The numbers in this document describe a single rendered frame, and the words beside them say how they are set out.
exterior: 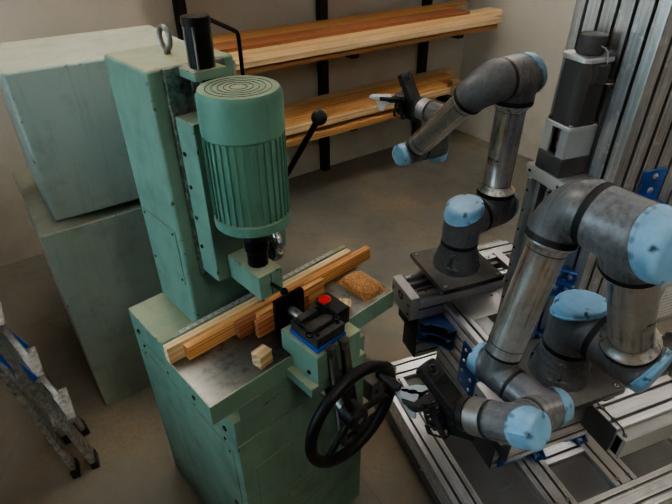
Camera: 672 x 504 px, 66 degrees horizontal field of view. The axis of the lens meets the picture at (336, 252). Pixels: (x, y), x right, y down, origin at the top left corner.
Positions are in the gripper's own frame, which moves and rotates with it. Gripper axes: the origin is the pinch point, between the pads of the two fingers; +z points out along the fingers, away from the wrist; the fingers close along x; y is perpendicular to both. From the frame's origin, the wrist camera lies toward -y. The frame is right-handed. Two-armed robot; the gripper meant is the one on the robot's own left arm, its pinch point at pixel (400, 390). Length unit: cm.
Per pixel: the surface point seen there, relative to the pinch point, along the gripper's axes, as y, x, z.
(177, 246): -48, -20, 42
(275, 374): -12.2, -17.9, 20.5
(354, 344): -11.6, -0.7, 9.7
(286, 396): -3.5, -15.4, 25.6
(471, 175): 1, 267, 177
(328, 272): -25.0, 13.5, 30.8
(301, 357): -14.4, -12.5, 14.8
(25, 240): -74, -26, 272
